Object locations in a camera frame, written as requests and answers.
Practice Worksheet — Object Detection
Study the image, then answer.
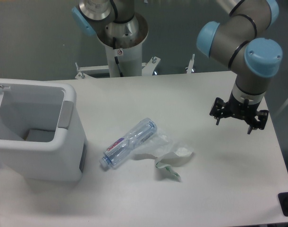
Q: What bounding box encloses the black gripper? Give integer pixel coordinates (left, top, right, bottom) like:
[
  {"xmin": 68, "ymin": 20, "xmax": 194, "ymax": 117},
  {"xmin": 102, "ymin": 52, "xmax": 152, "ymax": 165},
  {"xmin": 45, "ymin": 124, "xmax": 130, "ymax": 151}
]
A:
[{"xmin": 210, "ymin": 91, "xmax": 269, "ymax": 134}]

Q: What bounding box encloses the white green plastic wrapper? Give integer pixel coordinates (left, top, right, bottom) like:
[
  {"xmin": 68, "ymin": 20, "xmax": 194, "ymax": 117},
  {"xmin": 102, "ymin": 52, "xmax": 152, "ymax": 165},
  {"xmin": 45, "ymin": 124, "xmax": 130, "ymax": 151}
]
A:
[{"xmin": 132, "ymin": 131, "xmax": 194, "ymax": 182}]

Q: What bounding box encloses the clear plastic water bottle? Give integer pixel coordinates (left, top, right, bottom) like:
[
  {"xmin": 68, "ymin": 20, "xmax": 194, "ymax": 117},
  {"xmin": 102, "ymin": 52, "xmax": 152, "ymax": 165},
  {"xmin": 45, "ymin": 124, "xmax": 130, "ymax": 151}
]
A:
[{"xmin": 99, "ymin": 118, "xmax": 157, "ymax": 169}]

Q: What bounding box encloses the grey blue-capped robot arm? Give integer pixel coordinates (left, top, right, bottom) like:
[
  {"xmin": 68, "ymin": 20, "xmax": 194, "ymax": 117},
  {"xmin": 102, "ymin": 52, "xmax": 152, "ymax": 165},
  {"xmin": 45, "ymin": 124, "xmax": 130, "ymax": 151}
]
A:
[{"xmin": 72, "ymin": 0, "xmax": 283, "ymax": 131}]

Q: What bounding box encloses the white trash can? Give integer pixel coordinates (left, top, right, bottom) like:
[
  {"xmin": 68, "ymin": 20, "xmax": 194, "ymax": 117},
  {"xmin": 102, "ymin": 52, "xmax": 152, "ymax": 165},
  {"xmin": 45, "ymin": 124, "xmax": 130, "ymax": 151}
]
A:
[{"xmin": 0, "ymin": 79, "xmax": 87, "ymax": 181}]

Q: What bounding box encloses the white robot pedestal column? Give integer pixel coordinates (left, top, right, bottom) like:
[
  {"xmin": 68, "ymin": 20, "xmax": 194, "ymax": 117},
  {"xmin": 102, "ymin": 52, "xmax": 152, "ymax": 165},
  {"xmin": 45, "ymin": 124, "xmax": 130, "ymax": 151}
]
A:
[{"xmin": 105, "ymin": 44, "xmax": 142, "ymax": 78}]

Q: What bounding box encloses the black cable on pedestal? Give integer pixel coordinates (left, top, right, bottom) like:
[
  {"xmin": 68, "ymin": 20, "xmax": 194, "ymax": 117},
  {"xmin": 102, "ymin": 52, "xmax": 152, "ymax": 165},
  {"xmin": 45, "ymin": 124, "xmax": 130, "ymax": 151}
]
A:
[{"xmin": 112, "ymin": 36, "xmax": 124, "ymax": 78}]

